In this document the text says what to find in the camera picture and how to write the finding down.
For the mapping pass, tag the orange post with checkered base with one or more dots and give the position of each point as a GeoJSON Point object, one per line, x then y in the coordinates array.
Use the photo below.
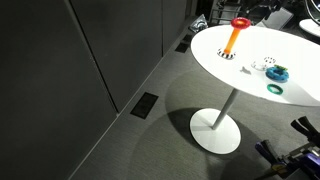
{"type": "Point", "coordinates": [232, 40]}

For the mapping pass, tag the large black floor outlet cover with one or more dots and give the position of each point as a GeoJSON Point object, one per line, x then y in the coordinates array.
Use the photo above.
{"type": "Point", "coordinates": [144, 105]}

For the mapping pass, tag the small black floor outlet cover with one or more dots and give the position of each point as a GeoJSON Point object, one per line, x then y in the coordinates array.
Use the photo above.
{"type": "Point", "coordinates": [181, 47]}

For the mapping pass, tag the silver folded reflector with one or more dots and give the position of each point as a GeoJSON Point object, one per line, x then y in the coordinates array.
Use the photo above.
{"type": "Point", "coordinates": [200, 22]}

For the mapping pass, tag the purple clamp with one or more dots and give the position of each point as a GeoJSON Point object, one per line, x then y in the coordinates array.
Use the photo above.
{"type": "Point", "coordinates": [270, 151]}

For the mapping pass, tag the grey flat panel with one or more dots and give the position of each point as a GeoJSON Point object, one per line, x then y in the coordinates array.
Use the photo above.
{"type": "Point", "coordinates": [277, 18]}

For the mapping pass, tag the black spring clamp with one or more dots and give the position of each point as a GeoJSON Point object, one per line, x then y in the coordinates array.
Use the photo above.
{"type": "Point", "coordinates": [305, 128]}

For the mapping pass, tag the white round side table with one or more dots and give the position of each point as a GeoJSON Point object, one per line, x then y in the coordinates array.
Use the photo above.
{"type": "Point", "coordinates": [310, 26]}

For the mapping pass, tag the white table pedestal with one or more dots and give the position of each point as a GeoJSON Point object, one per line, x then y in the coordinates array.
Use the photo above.
{"type": "Point", "coordinates": [216, 133]}

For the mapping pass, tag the metal rack frame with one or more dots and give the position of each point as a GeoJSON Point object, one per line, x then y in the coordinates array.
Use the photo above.
{"type": "Point", "coordinates": [220, 11]}

